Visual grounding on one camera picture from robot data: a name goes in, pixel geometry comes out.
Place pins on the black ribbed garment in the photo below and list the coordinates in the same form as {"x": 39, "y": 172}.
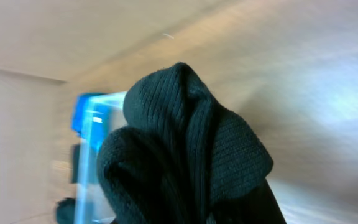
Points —
{"x": 182, "y": 157}

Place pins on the clear plastic storage bin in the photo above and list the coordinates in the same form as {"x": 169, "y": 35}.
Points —
{"x": 91, "y": 204}

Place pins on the blue green sparkly fabric bundle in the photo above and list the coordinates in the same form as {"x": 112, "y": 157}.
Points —
{"x": 88, "y": 117}

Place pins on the black taped folded garment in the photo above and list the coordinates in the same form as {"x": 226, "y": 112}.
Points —
{"x": 75, "y": 160}

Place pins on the small black folded garment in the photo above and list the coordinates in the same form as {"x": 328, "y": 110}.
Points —
{"x": 65, "y": 211}

